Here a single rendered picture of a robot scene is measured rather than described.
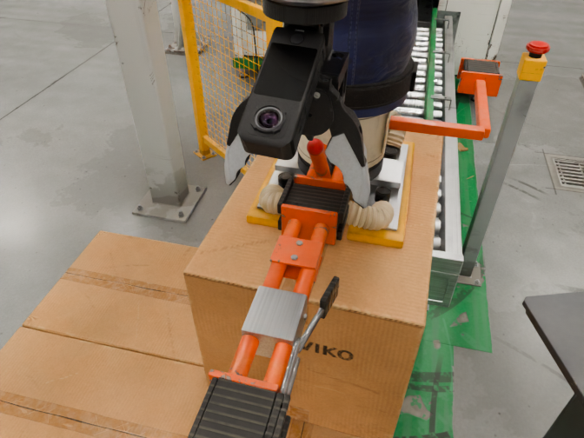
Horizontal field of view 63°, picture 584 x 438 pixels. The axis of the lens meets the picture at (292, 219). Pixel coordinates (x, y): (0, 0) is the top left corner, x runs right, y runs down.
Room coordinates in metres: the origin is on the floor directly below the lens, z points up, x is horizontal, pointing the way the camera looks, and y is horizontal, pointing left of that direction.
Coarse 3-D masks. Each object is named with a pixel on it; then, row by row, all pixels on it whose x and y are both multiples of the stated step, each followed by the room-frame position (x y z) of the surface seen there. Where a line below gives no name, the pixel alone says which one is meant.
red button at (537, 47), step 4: (528, 44) 1.52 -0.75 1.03; (532, 44) 1.50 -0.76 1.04; (536, 44) 1.50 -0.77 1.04; (540, 44) 1.50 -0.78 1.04; (544, 44) 1.50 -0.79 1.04; (548, 44) 1.50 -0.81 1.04; (528, 48) 1.50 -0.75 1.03; (532, 48) 1.49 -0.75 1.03; (536, 48) 1.49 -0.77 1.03; (540, 48) 1.48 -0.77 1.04; (544, 48) 1.48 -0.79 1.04; (548, 48) 1.49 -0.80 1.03; (532, 52) 1.49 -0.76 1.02; (536, 52) 1.49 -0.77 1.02; (540, 52) 1.48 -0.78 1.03; (544, 52) 1.48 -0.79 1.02; (532, 56) 1.50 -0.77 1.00; (536, 56) 1.49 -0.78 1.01; (540, 56) 1.49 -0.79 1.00
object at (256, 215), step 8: (272, 168) 0.83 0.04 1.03; (272, 176) 0.80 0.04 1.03; (280, 176) 0.76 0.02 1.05; (288, 176) 0.76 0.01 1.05; (264, 184) 0.78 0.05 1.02; (280, 184) 0.75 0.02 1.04; (256, 200) 0.73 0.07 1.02; (256, 208) 0.70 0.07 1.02; (248, 216) 0.68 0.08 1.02; (256, 216) 0.68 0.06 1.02; (264, 216) 0.68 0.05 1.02; (272, 216) 0.68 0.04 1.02; (264, 224) 0.67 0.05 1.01; (272, 224) 0.67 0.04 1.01
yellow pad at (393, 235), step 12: (408, 144) 0.92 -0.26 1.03; (384, 156) 0.85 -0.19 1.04; (396, 156) 0.87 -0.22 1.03; (408, 156) 0.88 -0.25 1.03; (408, 168) 0.83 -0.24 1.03; (408, 180) 0.79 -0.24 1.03; (372, 192) 0.74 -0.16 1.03; (384, 192) 0.71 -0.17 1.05; (396, 192) 0.74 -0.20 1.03; (408, 192) 0.75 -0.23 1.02; (372, 204) 0.71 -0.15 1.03; (396, 204) 0.71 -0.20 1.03; (396, 216) 0.67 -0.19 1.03; (348, 228) 0.65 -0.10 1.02; (360, 228) 0.65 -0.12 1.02; (396, 228) 0.64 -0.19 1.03; (360, 240) 0.63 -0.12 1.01; (372, 240) 0.62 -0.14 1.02; (384, 240) 0.62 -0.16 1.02; (396, 240) 0.61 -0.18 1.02
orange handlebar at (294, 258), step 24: (480, 96) 0.91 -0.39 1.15; (408, 120) 0.82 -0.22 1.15; (480, 120) 0.82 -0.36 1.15; (312, 168) 0.66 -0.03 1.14; (336, 168) 0.66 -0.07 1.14; (288, 240) 0.48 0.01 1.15; (312, 240) 0.49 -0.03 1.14; (288, 264) 0.44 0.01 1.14; (312, 264) 0.43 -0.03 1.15; (240, 360) 0.30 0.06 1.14; (288, 360) 0.30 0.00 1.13
